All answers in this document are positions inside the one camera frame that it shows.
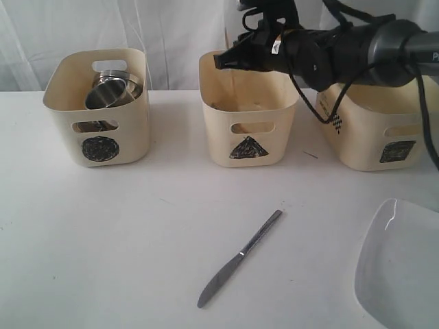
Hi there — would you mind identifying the cream bin with circle mark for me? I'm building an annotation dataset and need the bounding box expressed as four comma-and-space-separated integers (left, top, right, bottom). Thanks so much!
43, 48, 150, 167

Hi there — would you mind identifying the white square plate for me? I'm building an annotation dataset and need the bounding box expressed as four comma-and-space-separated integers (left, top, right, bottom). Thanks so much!
354, 199, 438, 328

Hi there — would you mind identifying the steel mug with handle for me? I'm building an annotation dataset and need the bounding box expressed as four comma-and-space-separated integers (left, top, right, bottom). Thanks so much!
84, 77, 135, 110

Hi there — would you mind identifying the white backdrop curtain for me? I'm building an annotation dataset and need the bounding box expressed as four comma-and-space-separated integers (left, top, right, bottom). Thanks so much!
0, 0, 439, 93

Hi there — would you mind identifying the cream bin with triangle mark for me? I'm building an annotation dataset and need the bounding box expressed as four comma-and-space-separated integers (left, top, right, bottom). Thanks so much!
199, 51, 299, 167

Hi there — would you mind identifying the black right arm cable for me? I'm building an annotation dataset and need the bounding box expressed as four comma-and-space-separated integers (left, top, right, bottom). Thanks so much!
239, 0, 439, 172

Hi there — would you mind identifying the steel mixing bowl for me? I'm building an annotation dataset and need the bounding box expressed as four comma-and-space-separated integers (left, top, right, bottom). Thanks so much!
92, 70, 143, 99

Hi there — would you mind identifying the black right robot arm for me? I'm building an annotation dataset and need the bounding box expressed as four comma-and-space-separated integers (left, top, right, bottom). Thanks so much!
214, 19, 438, 92

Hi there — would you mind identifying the cream bin with square mark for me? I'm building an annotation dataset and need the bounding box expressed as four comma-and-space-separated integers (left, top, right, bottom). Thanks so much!
320, 80, 426, 171

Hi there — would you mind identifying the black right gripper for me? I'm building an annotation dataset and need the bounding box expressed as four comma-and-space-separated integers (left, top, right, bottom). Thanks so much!
213, 29, 289, 74

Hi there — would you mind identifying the steel table knife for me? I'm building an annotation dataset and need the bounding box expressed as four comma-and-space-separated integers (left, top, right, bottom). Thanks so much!
197, 210, 283, 308

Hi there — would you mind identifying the steel cup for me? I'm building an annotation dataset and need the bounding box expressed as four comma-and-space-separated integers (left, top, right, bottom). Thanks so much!
76, 120, 119, 132

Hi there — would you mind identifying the wooden chopstick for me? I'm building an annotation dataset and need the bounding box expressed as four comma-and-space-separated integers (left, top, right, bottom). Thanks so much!
211, 99, 248, 134

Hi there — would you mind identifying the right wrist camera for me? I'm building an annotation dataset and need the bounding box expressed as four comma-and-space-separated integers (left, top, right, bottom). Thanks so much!
237, 0, 300, 32

